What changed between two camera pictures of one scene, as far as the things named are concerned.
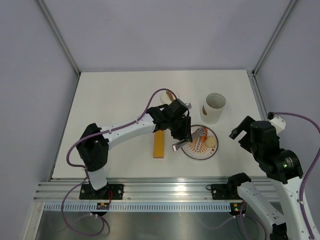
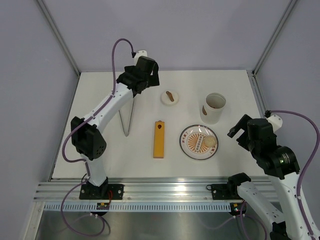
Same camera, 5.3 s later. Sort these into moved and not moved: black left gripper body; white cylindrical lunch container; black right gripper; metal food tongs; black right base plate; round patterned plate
Moved: black left gripper body; metal food tongs
Not moved: white cylindrical lunch container; round patterned plate; black right base plate; black right gripper
